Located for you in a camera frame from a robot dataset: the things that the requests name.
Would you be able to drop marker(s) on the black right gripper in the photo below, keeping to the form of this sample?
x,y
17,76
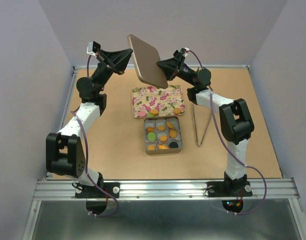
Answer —
x,y
172,66

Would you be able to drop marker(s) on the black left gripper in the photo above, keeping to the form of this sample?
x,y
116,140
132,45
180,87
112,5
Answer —
x,y
118,60

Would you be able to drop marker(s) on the square metal tin lid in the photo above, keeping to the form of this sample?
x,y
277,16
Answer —
x,y
145,58

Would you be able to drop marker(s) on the plain round orange cookie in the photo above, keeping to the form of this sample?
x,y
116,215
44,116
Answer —
x,y
169,125

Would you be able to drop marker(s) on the small ridged orange cookie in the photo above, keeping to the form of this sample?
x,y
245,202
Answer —
x,y
150,129

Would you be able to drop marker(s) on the orange flower cookie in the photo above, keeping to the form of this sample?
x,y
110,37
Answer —
x,y
173,133

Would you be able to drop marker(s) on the green sandwich cookie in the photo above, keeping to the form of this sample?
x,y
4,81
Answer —
x,y
151,136

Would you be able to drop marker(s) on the black sandwich cookie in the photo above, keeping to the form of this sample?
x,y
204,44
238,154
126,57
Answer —
x,y
173,145

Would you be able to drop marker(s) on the fish shaped orange cookie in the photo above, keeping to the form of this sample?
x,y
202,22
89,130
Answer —
x,y
163,147

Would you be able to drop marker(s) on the metal tongs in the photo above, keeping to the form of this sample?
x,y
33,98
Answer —
x,y
200,128

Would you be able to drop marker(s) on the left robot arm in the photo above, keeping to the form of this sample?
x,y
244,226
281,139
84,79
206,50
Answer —
x,y
67,149

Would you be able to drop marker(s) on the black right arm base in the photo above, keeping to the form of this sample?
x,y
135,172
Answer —
x,y
216,189

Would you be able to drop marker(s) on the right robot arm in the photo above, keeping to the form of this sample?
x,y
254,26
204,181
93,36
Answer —
x,y
236,124

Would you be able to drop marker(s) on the floral serving tray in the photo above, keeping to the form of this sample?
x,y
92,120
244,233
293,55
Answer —
x,y
164,100

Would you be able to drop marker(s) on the dotted biscuit on green cookie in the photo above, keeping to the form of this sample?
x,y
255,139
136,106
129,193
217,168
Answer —
x,y
152,113

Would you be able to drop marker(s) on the pink round cookie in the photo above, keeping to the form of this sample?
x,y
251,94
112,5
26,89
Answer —
x,y
142,114

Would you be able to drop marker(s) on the square metal tin box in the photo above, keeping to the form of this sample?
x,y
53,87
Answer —
x,y
155,122

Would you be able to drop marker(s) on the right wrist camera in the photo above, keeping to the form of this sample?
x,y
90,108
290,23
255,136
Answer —
x,y
181,53

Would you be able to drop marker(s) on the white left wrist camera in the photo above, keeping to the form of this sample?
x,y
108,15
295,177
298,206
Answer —
x,y
92,48

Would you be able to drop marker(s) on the aluminium front rail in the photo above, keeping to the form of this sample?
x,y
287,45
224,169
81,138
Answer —
x,y
157,190

